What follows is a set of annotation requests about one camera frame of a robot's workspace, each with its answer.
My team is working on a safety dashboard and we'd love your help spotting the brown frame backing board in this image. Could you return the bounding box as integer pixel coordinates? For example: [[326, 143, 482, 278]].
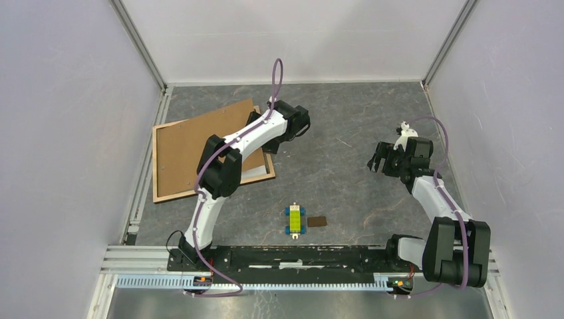
[[158, 98, 265, 198]]

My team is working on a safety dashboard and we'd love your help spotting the light wooden picture frame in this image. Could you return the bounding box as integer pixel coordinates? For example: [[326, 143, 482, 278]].
[[152, 105, 277, 204]]

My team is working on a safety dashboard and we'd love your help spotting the landscape photo print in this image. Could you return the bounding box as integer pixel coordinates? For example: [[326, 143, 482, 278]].
[[241, 154, 273, 184]]

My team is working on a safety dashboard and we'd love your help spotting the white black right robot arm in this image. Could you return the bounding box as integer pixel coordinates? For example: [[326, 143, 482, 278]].
[[367, 137, 491, 288]]

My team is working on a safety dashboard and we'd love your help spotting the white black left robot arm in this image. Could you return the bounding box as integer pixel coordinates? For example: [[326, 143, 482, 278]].
[[179, 100, 311, 271]]

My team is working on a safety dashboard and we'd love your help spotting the small brown block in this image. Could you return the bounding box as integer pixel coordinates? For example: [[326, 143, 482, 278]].
[[307, 216, 327, 227]]

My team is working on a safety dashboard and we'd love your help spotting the yellow green toy car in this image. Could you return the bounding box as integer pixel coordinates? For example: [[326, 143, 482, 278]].
[[285, 202, 306, 240]]

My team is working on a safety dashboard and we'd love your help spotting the light blue toothed strip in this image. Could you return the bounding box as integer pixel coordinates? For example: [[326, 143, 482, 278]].
[[115, 274, 398, 292]]

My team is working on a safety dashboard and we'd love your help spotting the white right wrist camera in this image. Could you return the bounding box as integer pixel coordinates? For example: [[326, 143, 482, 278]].
[[393, 121, 419, 150]]

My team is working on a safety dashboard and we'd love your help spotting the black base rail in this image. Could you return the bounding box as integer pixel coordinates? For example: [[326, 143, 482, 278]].
[[167, 245, 422, 285]]

